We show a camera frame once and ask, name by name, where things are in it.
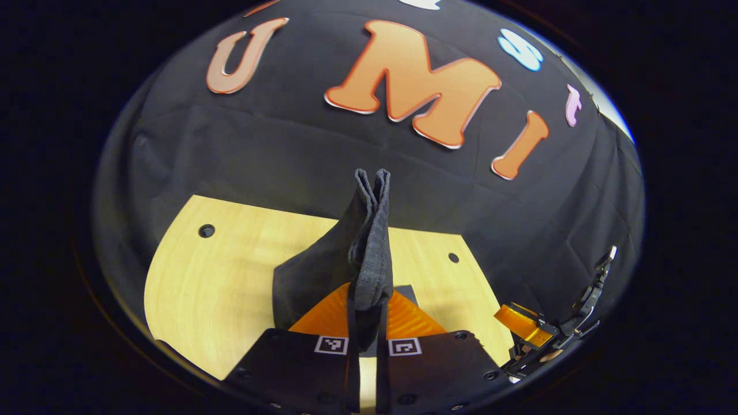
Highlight black backdrop cloth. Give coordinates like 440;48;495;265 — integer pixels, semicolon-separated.
92;0;645;346

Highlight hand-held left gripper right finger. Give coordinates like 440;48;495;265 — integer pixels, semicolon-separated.
376;287;515;414

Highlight dark grey jeans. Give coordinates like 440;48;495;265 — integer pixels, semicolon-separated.
272;168;419;353

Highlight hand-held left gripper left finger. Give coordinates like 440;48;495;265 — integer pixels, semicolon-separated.
224;282;360;414

